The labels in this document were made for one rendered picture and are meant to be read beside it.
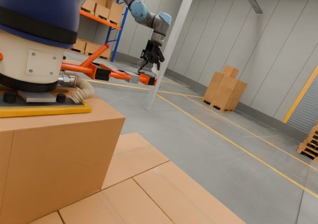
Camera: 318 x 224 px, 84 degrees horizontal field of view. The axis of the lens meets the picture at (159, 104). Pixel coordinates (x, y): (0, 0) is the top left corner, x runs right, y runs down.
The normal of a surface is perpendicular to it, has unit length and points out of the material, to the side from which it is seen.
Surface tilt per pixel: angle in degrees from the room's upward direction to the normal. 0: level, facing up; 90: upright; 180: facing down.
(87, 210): 0
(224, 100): 90
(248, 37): 90
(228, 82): 90
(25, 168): 90
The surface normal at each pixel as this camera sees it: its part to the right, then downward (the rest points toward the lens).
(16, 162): 0.74, 0.44
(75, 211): 0.36, -0.89
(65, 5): 0.90, 0.32
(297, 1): -0.68, -0.04
